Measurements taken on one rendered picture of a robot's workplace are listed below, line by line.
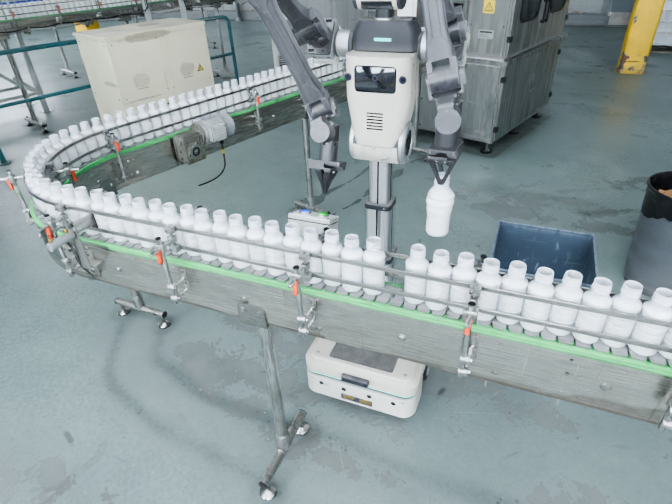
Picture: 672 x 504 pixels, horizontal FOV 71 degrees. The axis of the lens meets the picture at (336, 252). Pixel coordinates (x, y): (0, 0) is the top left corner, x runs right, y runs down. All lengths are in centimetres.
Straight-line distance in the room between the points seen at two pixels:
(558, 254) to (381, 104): 82
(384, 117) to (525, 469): 150
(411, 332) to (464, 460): 100
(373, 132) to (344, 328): 72
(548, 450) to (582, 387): 101
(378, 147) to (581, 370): 97
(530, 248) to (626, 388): 69
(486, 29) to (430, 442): 357
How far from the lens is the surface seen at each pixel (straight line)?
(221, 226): 142
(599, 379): 132
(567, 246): 184
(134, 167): 262
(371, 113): 171
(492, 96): 478
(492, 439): 228
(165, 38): 532
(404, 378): 208
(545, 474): 225
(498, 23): 467
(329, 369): 215
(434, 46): 116
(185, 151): 262
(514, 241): 184
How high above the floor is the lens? 181
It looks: 33 degrees down
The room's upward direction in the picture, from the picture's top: 3 degrees counter-clockwise
